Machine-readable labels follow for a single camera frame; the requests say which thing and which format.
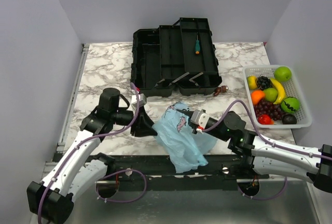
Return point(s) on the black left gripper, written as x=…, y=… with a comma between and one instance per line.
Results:
x=142, y=125

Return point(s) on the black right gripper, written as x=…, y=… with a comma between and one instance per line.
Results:
x=190, y=113

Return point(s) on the light blue printed plastic bag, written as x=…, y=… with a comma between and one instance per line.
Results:
x=185, y=149

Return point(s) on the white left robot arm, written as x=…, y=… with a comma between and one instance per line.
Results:
x=53, y=198

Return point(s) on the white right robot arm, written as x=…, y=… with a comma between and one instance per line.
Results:
x=265, y=155

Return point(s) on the brown small figurine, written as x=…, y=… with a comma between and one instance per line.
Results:
x=220, y=90

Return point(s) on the black open toolbox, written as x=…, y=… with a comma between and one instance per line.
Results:
x=164, y=59

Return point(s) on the green orange screwdriver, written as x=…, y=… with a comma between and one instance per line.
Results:
x=197, y=45

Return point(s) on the orange fruit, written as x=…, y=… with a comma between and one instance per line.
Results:
x=257, y=96

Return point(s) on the yellow lemon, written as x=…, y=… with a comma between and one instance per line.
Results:
x=252, y=82

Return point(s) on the red purple grape bunch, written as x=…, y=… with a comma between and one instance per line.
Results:
x=264, y=107

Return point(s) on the red strawberry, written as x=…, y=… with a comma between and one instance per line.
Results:
x=265, y=120

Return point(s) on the dark purple grape bunch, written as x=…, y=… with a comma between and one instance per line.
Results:
x=263, y=83

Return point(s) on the green pear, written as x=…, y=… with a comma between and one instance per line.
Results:
x=271, y=94

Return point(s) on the yellow banana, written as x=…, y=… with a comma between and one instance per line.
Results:
x=281, y=91

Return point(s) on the dark plum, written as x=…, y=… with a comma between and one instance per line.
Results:
x=289, y=119

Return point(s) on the green apple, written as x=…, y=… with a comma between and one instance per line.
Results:
x=282, y=74

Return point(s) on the white plastic fruit basket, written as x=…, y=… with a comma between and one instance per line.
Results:
x=292, y=89

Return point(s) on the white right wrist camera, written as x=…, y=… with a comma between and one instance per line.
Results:
x=199, y=120

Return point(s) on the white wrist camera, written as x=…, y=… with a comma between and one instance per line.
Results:
x=141, y=100
x=199, y=120

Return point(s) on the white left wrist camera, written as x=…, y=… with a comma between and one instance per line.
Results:
x=141, y=100

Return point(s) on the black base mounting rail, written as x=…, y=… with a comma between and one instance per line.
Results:
x=157, y=173

